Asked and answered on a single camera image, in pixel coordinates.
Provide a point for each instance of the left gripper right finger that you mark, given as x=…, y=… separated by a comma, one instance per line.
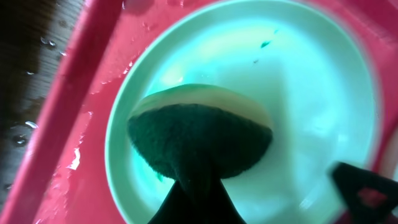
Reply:
x=369, y=198

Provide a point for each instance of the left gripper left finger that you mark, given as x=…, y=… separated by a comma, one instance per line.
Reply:
x=214, y=207

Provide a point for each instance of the green scrubbing sponge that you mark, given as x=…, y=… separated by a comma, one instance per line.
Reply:
x=190, y=132

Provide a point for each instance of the pale green plate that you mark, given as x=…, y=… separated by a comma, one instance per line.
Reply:
x=293, y=60

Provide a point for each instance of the red plastic tray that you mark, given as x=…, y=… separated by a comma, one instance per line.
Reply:
x=62, y=176

